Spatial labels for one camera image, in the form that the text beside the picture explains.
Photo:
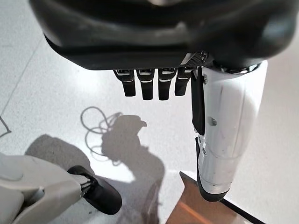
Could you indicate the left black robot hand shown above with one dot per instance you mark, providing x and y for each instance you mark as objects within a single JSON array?
[{"x": 140, "y": 35}]

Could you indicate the brown translucent stool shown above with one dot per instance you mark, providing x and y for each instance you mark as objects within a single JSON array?
[{"x": 198, "y": 210}]

